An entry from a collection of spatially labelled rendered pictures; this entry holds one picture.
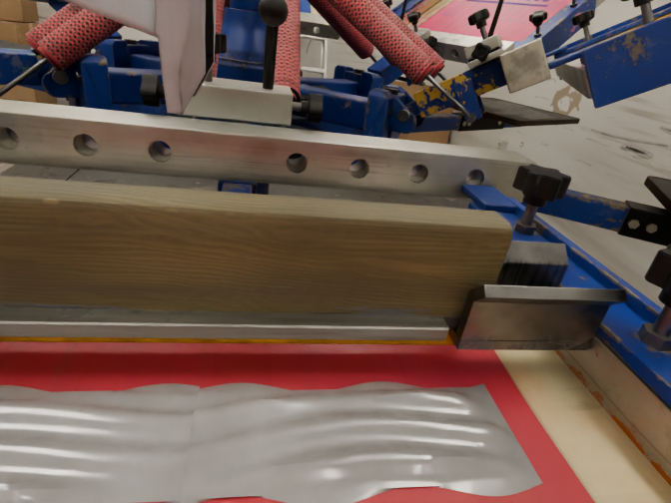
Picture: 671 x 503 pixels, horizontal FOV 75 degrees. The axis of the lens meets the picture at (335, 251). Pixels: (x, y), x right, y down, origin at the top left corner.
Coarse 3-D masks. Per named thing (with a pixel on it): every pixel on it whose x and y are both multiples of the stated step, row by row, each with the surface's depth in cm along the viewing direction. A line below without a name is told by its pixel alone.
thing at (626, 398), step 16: (560, 352) 32; (576, 352) 31; (592, 352) 29; (608, 352) 28; (576, 368) 31; (592, 368) 29; (608, 368) 28; (624, 368) 27; (592, 384) 29; (608, 384) 28; (624, 384) 27; (640, 384) 26; (608, 400) 28; (624, 400) 27; (640, 400) 26; (656, 400) 25; (624, 416) 27; (640, 416) 26; (656, 416) 25; (624, 432) 27; (640, 432) 25; (656, 432) 24; (640, 448) 25; (656, 448) 24; (656, 464) 24
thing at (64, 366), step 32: (0, 352) 26; (32, 352) 26; (64, 352) 26; (96, 352) 27; (128, 352) 27; (160, 352) 27; (192, 352) 28; (0, 384) 24; (32, 384) 24; (64, 384) 24; (96, 384) 24; (128, 384) 25; (192, 384) 25
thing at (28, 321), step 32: (0, 320) 22; (32, 320) 23; (64, 320) 23; (96, 320) 23; (128, 320) 24; (160, 320) 24; (192, 320) 24; (224, 320) 25; (256, 320) 25; (288, 320) 25; (320, 320) 26; (352, 320) 26; (384, 320) 27; (416, 320) 27
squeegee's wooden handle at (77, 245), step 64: (0, 192) 21; (64, 192) 22; (128, 192) 23; (192, 192) 24; (0, 256) 22; (64, 256) 22; (128, 256) 23; (192, 256) 23; (256, 256) 24; (320, 256) 25; (384, 256) 25; (448, 256) 26; (448, 320) 28
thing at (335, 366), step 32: (224, 352) 28; (256, 352) 28; (288, 352) 29; (320, 352) 29; (352, 352) 30; (384, 352) 30; (416, 352) 31; (448, 352) 31; (480, 352) 32; (288, 384) 26; (320, 384) 27; (352, 384) 27; (416, 384) 28; (448, 384) 28; (512, 384) 29; (512, 416) 26; (544, 448) 25; (544, 480) 23; (576, 480) 23
